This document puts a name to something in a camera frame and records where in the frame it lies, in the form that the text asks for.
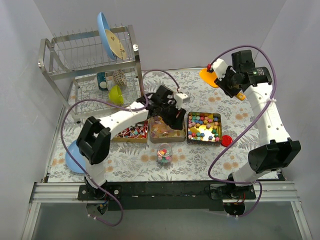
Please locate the tin of pastel gummies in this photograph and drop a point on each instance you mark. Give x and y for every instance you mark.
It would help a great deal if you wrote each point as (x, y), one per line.
(162, 133)

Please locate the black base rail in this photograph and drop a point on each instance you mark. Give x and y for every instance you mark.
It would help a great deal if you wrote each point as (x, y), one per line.
(162, 195)

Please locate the tin of star candies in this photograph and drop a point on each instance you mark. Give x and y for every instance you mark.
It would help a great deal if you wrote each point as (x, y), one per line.
(203, 128)

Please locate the red jar lid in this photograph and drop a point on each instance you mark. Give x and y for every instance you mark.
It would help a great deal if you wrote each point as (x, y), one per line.
(226, 140)

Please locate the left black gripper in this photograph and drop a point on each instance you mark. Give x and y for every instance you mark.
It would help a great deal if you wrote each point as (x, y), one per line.
(171, 113)

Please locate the steel dish rack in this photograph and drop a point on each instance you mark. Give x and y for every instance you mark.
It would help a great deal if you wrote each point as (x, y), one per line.
(71, 62)

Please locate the floral table mat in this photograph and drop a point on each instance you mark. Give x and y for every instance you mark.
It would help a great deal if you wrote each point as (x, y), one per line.
(129, 161)

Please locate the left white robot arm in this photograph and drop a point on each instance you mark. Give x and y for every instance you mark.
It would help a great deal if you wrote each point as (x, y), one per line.
(95, 137)

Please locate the clear glass jar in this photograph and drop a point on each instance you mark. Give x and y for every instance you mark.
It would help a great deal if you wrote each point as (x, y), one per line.
(164, 154)

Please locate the green bowl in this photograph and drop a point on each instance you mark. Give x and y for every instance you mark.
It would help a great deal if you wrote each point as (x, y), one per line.
(115, 95)

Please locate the yellow plastic scoop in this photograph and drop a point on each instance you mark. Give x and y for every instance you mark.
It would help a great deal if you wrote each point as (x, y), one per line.
(210, 78)

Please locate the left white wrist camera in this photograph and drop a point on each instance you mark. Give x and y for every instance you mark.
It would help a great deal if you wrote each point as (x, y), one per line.
(180, 99)

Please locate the tin of lollipops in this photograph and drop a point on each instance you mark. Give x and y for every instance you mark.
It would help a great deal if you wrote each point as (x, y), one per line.
(137, 133)

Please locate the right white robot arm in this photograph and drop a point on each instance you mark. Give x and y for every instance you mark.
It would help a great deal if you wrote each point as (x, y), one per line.
(276, 148)

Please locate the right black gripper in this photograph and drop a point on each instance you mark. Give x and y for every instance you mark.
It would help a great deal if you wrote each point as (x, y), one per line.
(225, 84)

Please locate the blue white mug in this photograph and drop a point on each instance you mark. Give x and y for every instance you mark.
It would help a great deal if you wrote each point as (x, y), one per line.
(101, 81)

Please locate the blue plate in rack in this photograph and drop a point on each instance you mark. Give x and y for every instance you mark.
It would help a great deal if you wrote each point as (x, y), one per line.
(103, 25)

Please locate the cream floral plate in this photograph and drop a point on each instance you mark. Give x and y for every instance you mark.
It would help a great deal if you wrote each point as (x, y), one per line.
(115, 45)

